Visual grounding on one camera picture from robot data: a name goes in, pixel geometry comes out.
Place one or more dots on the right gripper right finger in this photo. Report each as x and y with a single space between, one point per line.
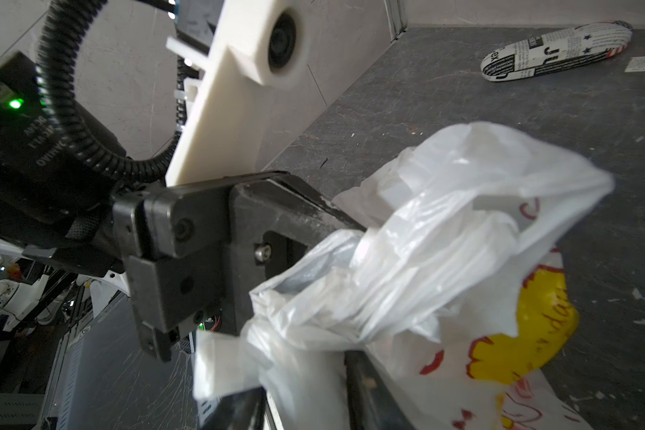
370 403

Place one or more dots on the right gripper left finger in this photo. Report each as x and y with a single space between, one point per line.
240 411

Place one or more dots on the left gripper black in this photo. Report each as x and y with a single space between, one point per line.
198 250

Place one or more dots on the white printed plastic bag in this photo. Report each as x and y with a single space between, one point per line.
453 288

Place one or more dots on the small white toy car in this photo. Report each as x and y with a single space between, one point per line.
557 51

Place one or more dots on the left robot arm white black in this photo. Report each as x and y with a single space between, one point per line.
56 210

